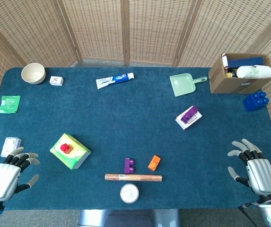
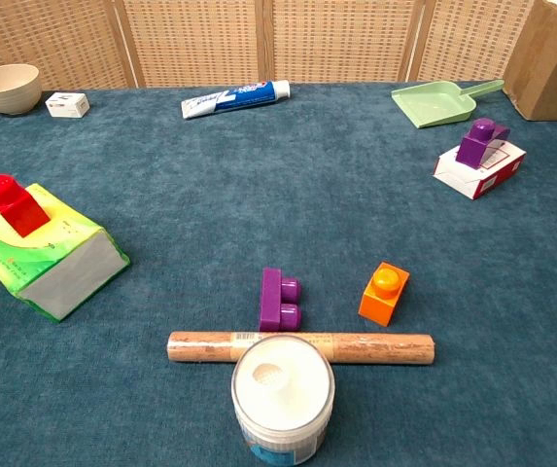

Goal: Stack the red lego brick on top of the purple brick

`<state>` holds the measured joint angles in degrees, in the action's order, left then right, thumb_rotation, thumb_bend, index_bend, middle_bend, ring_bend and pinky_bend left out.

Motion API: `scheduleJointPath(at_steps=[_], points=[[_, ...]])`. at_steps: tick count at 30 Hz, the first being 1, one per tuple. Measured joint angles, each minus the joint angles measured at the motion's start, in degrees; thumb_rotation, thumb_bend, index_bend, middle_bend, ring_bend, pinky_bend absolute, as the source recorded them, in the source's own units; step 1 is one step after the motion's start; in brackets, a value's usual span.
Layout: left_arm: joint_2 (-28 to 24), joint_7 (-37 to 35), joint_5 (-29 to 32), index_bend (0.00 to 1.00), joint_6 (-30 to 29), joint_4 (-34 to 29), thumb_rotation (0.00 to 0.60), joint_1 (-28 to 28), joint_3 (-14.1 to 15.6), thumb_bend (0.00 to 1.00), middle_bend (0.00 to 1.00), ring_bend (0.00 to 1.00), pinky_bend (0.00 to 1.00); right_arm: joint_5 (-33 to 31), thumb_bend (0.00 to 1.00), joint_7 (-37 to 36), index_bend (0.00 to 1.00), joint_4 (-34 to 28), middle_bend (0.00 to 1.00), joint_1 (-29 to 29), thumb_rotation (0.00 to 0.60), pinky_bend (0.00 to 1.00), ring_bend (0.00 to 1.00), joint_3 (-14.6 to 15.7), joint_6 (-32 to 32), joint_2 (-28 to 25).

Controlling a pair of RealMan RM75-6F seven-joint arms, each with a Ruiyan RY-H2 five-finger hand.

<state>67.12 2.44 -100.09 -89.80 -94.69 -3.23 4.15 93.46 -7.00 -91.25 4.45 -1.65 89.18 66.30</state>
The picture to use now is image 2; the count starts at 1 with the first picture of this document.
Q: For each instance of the red white carton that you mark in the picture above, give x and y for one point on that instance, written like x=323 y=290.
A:
x=458 y=177

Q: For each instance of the small white printed box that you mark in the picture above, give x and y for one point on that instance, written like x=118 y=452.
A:
x=66 y=105

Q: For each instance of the purple brick moved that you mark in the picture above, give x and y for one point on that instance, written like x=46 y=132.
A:
x=472 y=146

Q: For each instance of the beige ribbed bowl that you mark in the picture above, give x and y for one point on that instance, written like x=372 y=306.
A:
x=6 y=92

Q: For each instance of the wicker folding screen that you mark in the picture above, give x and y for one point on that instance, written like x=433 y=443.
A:
x=200 y=39

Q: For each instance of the blue white toothpaste tube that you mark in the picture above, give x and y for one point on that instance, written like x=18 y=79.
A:
x=234 y=97

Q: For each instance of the brown cardboard box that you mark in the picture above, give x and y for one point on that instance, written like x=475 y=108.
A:
x=550 y=63

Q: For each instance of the purple brick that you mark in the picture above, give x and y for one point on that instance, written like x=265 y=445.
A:
x=270 y=299

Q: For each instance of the red block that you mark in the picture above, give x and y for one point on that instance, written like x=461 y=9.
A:
x=20 y=211

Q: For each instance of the orange toy block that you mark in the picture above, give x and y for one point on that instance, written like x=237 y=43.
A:
x=377 y=306

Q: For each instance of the cork pattern paper roll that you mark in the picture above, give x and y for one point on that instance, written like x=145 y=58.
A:
x=380 y=348

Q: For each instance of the light green plastic dustpan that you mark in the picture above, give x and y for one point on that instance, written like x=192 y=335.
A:
x=433 y=104

